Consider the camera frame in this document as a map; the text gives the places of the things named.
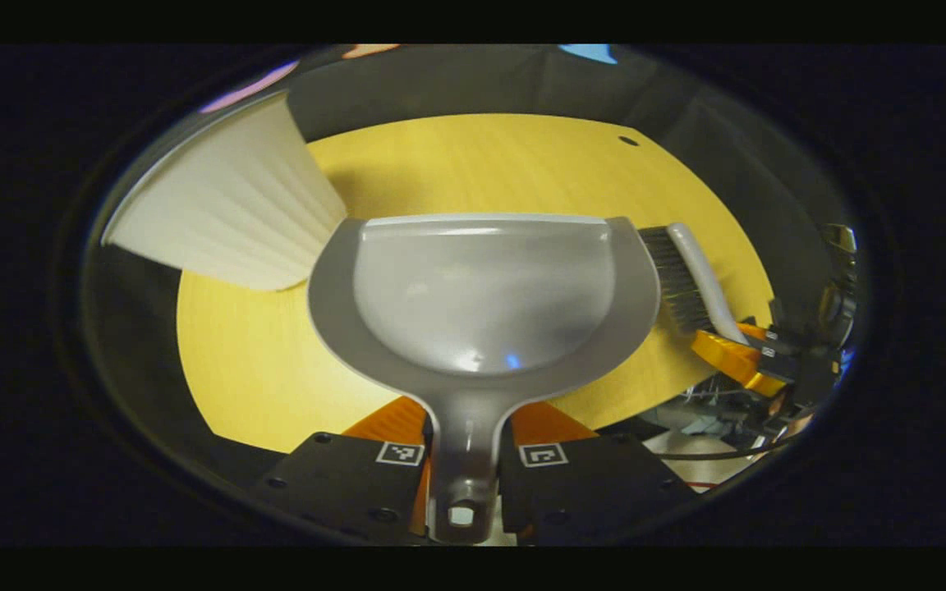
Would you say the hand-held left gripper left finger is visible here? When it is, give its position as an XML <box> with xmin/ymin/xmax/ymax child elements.
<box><xmin>254</xmin><ymin>397</ymin><xmax>431</xmax><ymax>544</ymax></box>

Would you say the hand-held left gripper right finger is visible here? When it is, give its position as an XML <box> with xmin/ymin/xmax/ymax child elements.
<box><xmin>496</xmin><ymin>402</ymin><xmax>691</xmax><ymax>544</ymax></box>

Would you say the small grey broom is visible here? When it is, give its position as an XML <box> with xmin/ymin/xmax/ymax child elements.
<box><xmin>638</xmin><ymin>222</ymin><xmax>751</xmax><ymax>346</ymax></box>

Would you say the grey dustpan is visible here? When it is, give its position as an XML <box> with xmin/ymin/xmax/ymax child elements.
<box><xmin>306</xmin><ymin>213</ymin><xmax>662</xmax><ymax>544</ymax></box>

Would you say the white garbage bin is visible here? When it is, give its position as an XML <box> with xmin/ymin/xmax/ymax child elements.
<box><xmin>102</xmin><ymin>90</ymin><xmax>349</xmax><ymax>293</ymax></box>

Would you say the wooden desktop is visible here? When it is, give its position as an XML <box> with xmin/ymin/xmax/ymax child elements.
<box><xmin>177</xmin><ymin>113</ymin><xmax>776</xmax><ymax>455</ymax></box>

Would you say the black backdrop cloth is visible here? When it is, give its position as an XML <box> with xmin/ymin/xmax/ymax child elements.
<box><xmin>284</xmin><ymin>44</ymin><xmax>835</xmax><ymax>272</ymax></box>

